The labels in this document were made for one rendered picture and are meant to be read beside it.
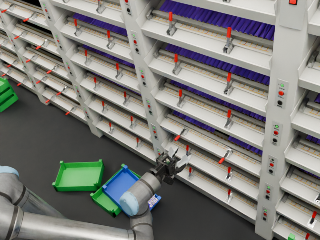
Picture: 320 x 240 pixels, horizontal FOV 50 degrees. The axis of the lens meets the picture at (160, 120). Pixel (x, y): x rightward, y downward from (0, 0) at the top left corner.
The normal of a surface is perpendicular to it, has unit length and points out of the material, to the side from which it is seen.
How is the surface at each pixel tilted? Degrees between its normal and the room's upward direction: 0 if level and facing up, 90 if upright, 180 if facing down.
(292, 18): 90
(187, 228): 0
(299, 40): 90
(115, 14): 21
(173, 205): 0
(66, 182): 0
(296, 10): 90
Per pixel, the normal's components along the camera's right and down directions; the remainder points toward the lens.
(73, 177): -0.14, -0.72
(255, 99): -0.36, -0.45
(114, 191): 0.18, -0.50
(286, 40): -0.65, 0.59
